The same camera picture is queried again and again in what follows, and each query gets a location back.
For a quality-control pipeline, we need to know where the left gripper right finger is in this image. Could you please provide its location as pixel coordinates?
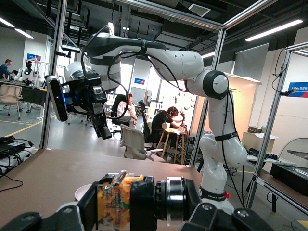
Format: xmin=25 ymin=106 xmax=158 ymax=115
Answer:
xmin=180 ymin=179 xmax=275 ymax=231

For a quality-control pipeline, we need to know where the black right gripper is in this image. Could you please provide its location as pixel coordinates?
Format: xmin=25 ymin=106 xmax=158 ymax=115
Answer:
xmin=64 ymin=72 xmax=113 ymax=140

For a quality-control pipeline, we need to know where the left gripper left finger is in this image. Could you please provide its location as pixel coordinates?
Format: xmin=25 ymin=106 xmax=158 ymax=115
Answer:
xmin=0 ymin=181 xmax=99 ymax=231

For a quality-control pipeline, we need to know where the orange push button switch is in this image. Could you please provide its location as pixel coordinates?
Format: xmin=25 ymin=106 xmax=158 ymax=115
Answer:
xmin=96 ymin=171 xmax=187 ymax=229

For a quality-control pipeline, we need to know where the black office chair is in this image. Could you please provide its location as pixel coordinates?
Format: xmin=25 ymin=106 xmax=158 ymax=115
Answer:
xmin=110 ymin=94 xmax=130 ymax=127
xmin=137 ymin=101 xmax=157 ymax=145

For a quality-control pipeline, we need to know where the pink round plate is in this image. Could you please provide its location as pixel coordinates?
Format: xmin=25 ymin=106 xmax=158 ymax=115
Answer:
xmin=74 ymin=184 xmax=93 ymax=202

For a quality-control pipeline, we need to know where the seated person white shirt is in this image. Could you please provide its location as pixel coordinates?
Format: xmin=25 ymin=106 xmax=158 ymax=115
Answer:
xmin=116 ymin=93 xmax=138 ymax=129

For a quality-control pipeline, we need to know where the white office chair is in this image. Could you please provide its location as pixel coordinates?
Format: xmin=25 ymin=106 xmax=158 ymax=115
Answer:
xmin=119 ymin=124 xmax=166 ymax=162
xmin=0 ymin=84 xmax=24 ymax=120

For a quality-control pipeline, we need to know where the seated person black shirt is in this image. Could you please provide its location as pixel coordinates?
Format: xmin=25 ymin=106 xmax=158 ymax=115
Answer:
xmin=151 ymin=106 xmax=181 ymax=147

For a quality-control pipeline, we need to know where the wooden high table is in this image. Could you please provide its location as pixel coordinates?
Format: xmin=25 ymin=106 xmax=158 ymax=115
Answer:
xmin=156 ymin=127 xmax=188 ymax=166

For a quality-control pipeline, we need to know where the black work table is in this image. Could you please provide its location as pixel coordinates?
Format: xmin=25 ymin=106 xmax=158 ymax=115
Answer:
xmin=0 ymin=80 xmax=48 ymax=114

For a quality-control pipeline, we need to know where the white humanoid robot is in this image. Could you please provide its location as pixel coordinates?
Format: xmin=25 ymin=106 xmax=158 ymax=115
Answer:
xmin=14 ymin=61 xmax=40 ymax=87

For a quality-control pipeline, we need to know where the open cardboard box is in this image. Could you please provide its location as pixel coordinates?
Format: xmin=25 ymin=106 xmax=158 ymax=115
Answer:
xmin=242 ymin=131 xmax=279 ymax=154

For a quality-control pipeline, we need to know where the glass display case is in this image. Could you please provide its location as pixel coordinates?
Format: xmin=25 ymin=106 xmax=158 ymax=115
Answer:
xmin=269 ymin=137 xmax=308 ymax=196

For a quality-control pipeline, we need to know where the black power adapter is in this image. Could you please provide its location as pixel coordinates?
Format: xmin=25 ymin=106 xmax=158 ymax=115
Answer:
xmin=0 ymin=141 xmax=26 ymax=152

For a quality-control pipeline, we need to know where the standing person blue shirt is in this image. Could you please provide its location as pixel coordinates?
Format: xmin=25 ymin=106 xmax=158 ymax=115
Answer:
xmin=0 ymin=59 xmax=12 ymax=81

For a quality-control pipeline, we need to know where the ceiling light tube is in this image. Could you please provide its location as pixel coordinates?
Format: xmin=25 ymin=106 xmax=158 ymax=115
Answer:
xmin=245 ymin=19 xmax=303 ymax=42
xmin=0 ymin=17 xmax=15 ymax=27
xmin=14 ymin=28 xmax=34 ymax=39

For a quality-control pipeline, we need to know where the white partition panel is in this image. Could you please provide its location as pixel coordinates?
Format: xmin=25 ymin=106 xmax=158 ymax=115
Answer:
xmin=191 ymin=72 xmax=262 ymax=145

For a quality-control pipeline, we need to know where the ceiling air vent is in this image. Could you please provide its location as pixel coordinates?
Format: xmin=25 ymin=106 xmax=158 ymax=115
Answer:
xmin=188 ymin=3 xmax=212 ymax=17

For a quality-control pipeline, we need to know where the grey roller screen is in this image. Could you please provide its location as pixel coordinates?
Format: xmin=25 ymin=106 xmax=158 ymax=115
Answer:
xmin=232 ymin=43 xmax=270 ymax=81

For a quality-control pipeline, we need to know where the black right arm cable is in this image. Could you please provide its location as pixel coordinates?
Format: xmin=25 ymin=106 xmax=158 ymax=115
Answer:
xmin=80 ymin=24 xmax=245 ymax=207

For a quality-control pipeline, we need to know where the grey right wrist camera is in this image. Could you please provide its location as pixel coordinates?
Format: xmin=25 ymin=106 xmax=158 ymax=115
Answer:
xmin=47 ymin=76 xmax=69 ymax=122

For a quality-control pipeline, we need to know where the aluminium frame post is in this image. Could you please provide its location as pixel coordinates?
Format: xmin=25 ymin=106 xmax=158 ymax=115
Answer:
xmin=189 ymin=28 xmax=227 ymax=167
xmin=39 ymin=0 xmax=68 ymax=150

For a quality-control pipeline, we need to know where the thin black table cable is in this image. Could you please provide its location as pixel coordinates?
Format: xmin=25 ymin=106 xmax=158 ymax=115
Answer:
xmin=0 ymin=173 xmax=24 ymax=193

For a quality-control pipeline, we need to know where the aluminium enclosure frame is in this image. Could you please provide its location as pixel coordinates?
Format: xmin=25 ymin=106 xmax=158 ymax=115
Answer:
xmin=245 ymin=42 xmax=308 ymax=210

